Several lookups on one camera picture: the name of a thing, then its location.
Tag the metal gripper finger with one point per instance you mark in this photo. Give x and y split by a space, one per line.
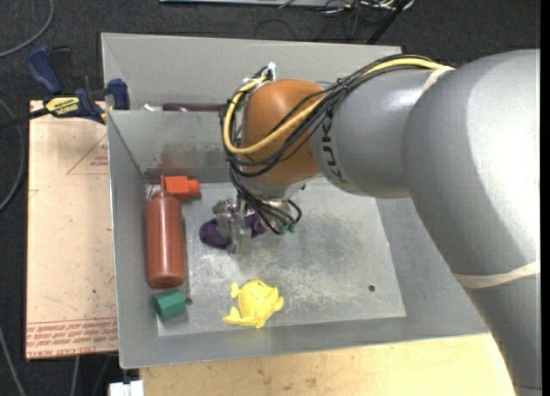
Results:
242 239
223 220

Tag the purple soft toy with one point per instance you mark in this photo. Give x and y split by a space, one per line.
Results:
211 233

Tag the red-brown spray bottle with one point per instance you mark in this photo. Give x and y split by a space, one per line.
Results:
165 239

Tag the yellow toy fish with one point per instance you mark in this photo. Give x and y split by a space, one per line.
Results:
255 302

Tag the grey metal bin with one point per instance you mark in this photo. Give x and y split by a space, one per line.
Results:
301 265

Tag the green hexagonal block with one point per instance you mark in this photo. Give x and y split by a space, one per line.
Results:
169 304

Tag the dark purple long object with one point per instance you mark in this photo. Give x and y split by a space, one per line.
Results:
193 107

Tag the brown cardboard board red print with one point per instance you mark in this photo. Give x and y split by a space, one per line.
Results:
69 235

